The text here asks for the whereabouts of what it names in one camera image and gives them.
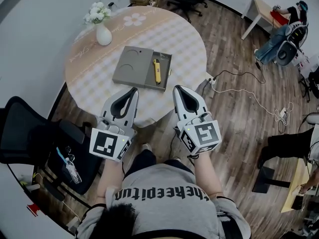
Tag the person's left forearm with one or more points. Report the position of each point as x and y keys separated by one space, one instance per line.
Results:
x=109 y=178

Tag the grey printed t-shirt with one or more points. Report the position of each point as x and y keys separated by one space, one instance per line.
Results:
x=169 y=220

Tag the white side table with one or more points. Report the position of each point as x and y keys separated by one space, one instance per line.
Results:
x=260 y=7

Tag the white power strip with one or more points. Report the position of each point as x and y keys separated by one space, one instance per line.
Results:
x=211 y=80

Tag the black mesh office chair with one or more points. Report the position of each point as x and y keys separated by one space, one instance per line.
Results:
x=22 y=128

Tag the white flower bunch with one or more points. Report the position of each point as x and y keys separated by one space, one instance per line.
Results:
x=97 y=12

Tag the eyeglasses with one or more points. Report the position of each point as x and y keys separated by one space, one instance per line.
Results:
x=69 y=153

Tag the blue toothbrush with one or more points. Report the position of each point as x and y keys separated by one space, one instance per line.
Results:
x=61 y=154

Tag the grey tray box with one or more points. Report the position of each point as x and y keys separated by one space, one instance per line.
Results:
x=134 y=66

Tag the person's right forearm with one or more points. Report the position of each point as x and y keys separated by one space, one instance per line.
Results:
x=208 y=178

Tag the yellow handled tool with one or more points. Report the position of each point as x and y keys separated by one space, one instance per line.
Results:
x=157 y=72

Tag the light wooden desk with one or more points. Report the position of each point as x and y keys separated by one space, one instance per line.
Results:
x=297 y=183

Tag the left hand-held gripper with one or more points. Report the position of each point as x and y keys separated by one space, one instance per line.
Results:
x=102 y=143

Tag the red cloth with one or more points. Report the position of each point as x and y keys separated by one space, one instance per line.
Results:
x=280 y=17

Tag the person's shoe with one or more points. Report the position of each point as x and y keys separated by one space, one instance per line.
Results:
x=147 y=147

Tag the grey office chair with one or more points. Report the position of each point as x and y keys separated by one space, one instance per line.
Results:
x=285 y=52

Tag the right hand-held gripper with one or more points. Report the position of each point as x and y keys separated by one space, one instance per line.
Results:
x=207 y=136

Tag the clear plastic water bottle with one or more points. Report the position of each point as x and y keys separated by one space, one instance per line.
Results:
x=73 y=172

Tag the white vase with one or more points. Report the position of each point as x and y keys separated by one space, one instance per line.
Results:
x=103 y=36

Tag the person's black trousers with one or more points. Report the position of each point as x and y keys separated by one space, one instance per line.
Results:
x=144 y=160

